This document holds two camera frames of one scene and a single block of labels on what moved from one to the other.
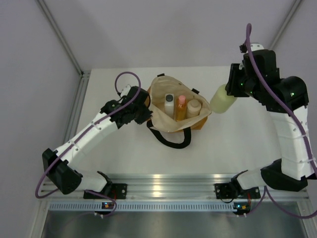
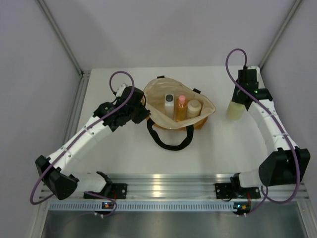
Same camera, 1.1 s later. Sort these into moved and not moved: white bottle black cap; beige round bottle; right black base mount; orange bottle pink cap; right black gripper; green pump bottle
Moved: green pump bottle; right black gripper
Not moved: right black base mount; beige round bottle; white bottle black cap; orange bottle pink cap
